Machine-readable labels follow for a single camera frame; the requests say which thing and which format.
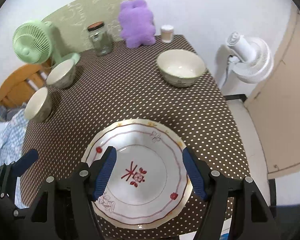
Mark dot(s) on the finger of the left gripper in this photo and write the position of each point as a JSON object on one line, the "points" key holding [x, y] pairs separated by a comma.
{"points": [[24, 163]]}

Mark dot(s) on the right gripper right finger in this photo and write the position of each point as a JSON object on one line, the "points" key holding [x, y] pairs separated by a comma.
{"points": [[212, 187]]}

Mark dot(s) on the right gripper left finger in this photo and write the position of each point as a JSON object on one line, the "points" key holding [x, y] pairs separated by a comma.
{"points": [[90, 188]]}

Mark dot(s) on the red patterned white plate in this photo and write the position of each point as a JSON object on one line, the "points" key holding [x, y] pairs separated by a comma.
{"points": [[145, 169]]}

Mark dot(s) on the grey speckled bowl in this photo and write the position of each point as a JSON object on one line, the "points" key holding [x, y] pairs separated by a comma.
{"points": [[63, 75], [39, 106]]}

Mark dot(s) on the yellow floral plate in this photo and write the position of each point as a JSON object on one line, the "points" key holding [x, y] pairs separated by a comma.
{"points": [[140, 226]]}

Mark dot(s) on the large cream bowl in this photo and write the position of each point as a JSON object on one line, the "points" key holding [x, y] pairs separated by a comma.
{"points": [[180, 68]]}

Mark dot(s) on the blue checkered cloth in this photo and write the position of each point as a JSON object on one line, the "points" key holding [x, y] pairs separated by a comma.
{"points": [[12, 134]]}

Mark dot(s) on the wooden chair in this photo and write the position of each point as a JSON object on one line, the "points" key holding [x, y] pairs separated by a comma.
{"points": [[23, 83]]}

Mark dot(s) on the beige door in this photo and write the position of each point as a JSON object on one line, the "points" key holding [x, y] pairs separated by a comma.
{"points": [[274, 105]]}

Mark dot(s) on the brown polka dot tablecloth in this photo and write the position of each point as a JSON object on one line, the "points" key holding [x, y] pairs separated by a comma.
{"points": [[121, 100]]}

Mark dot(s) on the green desk fan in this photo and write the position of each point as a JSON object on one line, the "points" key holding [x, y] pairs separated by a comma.
{"points": [[36, 42]]}

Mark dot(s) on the white fan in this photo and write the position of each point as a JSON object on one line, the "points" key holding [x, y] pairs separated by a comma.
{"points": [[248, 58]]}

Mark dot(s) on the glass jar black lid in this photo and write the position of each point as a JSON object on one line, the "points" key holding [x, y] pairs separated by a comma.
{"points": [[99, 38]]}

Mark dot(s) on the cotton swab container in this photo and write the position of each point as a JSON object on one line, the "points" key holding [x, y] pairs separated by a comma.
{"points": [[167, 33]]}

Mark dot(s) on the purple plush toy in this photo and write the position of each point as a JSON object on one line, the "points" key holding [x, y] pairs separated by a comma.
{"points": [[137, 23]]}

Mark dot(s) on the green animal print wall mat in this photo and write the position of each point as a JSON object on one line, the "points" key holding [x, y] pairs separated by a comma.
{"points": [[73, 19]]}

